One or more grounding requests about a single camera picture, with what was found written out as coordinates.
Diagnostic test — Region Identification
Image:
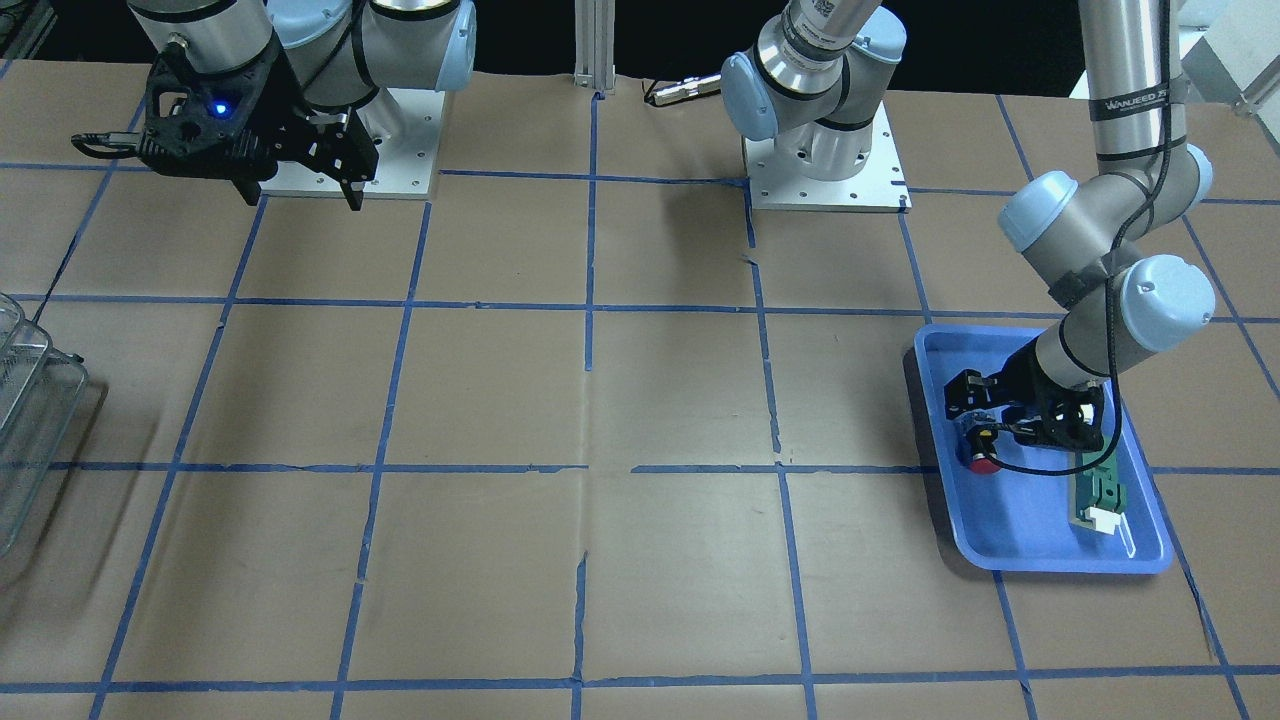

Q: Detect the red emergency stop button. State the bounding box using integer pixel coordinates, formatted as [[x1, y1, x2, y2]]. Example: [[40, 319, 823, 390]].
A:
[[957, 415, 1000, 475]]

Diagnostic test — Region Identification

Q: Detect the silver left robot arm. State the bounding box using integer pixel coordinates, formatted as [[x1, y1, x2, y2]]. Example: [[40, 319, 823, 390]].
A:
[[721, 1, 1216, 451]]

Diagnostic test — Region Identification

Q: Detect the wire mesh shelf basket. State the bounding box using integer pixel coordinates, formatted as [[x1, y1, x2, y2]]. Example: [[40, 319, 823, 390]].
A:
[[1, 295, 90, 556]]

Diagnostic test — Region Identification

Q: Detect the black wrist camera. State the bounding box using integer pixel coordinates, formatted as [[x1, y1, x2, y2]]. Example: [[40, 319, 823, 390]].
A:
[[134, 35, 300, 182], [1023, 384, 1105, 452]]

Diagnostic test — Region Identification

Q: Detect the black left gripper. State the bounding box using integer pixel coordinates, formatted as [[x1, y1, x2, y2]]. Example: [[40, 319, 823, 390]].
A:
[[943, 350, 1056, 446]]

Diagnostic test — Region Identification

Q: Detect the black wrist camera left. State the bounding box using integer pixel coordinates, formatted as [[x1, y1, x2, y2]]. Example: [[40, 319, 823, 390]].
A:
[[1023, 384, 1105, 452]]

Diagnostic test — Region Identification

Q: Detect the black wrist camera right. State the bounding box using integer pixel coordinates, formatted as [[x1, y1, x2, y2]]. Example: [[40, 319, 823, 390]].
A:
[[134, 35, 300, 182]]

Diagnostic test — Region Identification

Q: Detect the green limit switch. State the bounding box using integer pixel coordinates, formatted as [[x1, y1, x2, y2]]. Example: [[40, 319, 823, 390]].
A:
[[1068, 452, 1128, 536]]

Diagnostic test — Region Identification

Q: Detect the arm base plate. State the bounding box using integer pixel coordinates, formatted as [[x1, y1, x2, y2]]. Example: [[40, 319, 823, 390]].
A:
[[262, 88, 447, 199], [742, 104, 913, 213]]

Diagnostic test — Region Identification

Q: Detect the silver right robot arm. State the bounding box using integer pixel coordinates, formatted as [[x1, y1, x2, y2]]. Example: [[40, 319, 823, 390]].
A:
[[118, 1, 477, 210]]

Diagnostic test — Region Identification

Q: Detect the aluminium frame post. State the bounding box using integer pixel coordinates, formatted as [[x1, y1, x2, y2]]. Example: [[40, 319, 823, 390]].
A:
[[573, 0, 616, 95]]

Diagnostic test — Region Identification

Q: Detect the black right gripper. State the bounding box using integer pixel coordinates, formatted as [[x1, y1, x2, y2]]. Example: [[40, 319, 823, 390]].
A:
[[230, 108, 379, 211]]

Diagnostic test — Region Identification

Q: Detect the blue plastic tray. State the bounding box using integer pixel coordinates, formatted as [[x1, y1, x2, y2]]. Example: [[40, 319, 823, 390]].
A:
[[908, 324, 1175, 574]]

